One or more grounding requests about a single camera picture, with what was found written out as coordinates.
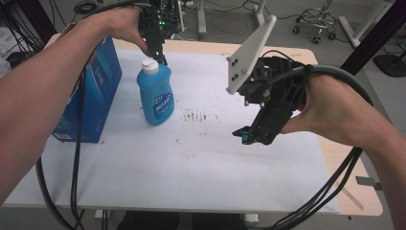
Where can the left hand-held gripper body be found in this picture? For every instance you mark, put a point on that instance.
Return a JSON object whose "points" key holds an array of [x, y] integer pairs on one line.
{"points": [[159, 16]]}

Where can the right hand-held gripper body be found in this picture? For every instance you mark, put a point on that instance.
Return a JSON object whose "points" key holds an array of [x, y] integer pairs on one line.
{"points": [[271, 92]]}

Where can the blue bottle with white cap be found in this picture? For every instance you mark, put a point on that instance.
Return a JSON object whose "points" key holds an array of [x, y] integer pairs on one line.
{"points": [[156, 96]]}

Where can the person's left hand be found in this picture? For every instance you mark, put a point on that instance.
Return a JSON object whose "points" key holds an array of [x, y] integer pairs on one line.
{"points": [[118, 25]]}

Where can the person's right hand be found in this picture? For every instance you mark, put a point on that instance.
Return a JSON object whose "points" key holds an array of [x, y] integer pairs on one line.
{"points": [[332, 108]]}

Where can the white stand leg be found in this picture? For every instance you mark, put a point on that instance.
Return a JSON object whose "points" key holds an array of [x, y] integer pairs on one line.
{"points": [[201, 16], [354, 28]]}

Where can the white table mat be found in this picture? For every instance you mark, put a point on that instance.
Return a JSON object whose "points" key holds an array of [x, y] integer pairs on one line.
{"points": [[191, 166]]}

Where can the blue cardboard box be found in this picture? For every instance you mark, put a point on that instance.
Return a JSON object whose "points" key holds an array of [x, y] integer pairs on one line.
{"points": [[95, 92]]}

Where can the office chair wheeled base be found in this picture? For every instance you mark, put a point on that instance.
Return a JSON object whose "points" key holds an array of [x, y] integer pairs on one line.
{"points": [[316, 22]]}

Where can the round black stand base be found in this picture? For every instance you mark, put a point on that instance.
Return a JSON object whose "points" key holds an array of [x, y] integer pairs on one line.
{"points": [[391, 64]]}

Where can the grey tape strip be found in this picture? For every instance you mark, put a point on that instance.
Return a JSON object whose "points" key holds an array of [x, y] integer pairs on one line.
{"points": [[368, 182]]}

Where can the black stand post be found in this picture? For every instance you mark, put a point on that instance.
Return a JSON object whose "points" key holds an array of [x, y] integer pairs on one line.
{"points": [[373, 38]]}

